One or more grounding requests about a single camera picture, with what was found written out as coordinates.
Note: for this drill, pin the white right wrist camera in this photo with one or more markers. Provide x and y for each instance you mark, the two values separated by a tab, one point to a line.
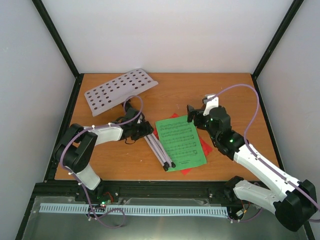
210	101

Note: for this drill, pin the red music sheet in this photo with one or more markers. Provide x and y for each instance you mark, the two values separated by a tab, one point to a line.
205	147

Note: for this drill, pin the black aluminium frame rail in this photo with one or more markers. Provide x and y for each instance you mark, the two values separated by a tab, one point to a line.
212	191

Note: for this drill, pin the green sheet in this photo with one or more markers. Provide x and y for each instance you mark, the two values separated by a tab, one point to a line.
180	143

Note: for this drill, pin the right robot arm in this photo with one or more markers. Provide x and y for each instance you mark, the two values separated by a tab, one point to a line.
293	202

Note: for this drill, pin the light blue cable duct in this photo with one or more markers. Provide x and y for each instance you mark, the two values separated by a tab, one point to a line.
137	210

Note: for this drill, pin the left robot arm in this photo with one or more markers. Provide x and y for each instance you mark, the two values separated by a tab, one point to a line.
75	148

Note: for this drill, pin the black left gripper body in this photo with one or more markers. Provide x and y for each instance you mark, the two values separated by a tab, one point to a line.
140	132

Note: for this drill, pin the white music stand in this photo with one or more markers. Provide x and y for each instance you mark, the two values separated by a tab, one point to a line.
119	91

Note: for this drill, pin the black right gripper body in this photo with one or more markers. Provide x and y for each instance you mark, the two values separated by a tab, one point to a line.
197	122

